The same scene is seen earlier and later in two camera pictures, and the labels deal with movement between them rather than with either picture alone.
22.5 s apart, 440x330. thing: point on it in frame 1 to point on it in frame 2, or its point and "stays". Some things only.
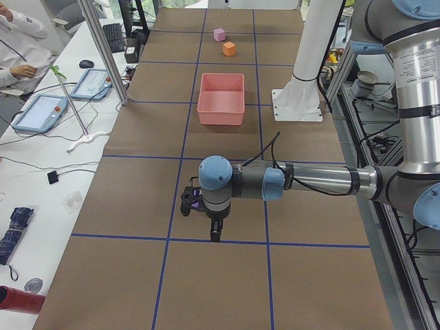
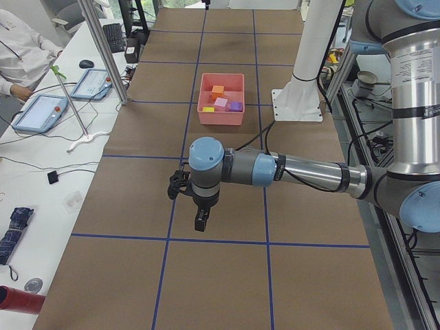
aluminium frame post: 90,14 stays
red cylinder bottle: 18,300 stays
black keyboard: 114,36 stays
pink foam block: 219,35 to 221,102
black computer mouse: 86,64 stays
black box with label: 131,50 stays
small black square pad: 52,177 stays
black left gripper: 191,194 to 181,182
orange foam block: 229,49 to 217,91
